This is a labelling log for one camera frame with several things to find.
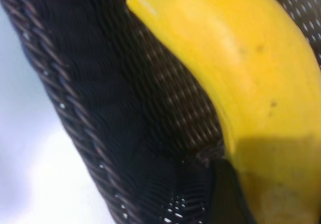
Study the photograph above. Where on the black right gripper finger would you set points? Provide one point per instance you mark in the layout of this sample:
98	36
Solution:
228	201

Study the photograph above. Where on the yellow banana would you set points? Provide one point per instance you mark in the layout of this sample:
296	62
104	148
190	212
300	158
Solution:
250	70

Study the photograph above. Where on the dark brown wicker basket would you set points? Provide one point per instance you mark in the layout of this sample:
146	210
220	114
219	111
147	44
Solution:
113	108

